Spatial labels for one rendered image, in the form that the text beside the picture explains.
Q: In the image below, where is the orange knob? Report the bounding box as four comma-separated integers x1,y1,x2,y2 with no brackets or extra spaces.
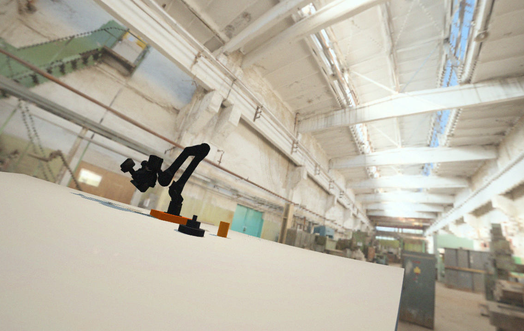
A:
217,221,230,238

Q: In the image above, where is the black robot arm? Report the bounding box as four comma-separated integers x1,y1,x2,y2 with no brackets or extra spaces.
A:
138,143,210,217

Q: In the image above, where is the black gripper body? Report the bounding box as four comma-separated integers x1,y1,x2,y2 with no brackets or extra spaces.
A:
120,159,149,192

